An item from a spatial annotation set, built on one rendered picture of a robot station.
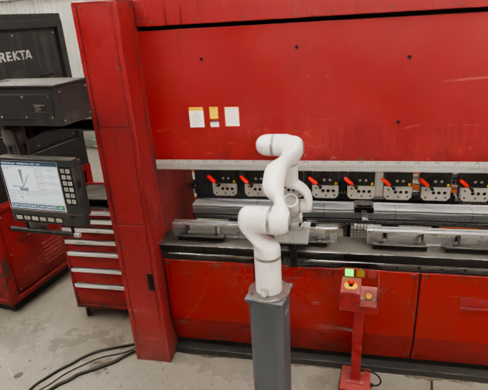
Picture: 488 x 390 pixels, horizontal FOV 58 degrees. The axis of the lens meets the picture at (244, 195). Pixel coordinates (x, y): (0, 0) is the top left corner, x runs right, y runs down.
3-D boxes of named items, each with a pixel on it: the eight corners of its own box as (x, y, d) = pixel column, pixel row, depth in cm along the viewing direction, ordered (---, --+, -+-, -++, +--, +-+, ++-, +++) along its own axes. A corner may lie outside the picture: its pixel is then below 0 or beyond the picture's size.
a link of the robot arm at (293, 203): (301, 203, 247) (284, 203, 249) (300, 193, 236) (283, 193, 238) (300, 217, 244) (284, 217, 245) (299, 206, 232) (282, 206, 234)
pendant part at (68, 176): (13, 220, 236) (-5, 156, 222) (29, 212, 246) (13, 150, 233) (84, 227, 223) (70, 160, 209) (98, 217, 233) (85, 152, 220)
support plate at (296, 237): (275, 243, 248) (275, 241, 248) (281, 223, 272) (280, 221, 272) (307, 244, 245) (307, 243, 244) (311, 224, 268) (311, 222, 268)
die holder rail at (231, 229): (173, 235, 290) (172, 222, 286) (176, 231, 295) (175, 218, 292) (248, 238, 280) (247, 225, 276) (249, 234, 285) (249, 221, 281)
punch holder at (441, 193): (420, 200, 247) (423, 172, 240) (417, 194, 254) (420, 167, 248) (449, 200, 243) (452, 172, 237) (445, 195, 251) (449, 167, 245)
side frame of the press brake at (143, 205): (136, 359, 309) (69, 1, 222) (177, 289, 386) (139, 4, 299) (170, 363, 304) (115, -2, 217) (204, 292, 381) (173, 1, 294)
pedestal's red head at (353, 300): (339, 309, 242) (340, 282, 236) (341, 293, 256) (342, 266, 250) (377, 314, 237) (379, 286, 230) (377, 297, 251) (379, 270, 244)
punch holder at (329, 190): (311, 197, 259) (311, 171, 253) (312, 192, 266) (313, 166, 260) (338, 198, 256) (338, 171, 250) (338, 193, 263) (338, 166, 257)
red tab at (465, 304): (459, 309, 254) (461, 299, 251) (458, 307, 255) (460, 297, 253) (488, 312, 251) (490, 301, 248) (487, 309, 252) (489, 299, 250)
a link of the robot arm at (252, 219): (277, 264, 190) (276, 213, 181) (236, 259, 196) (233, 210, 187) (283, 251, 201) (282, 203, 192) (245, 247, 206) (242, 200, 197)
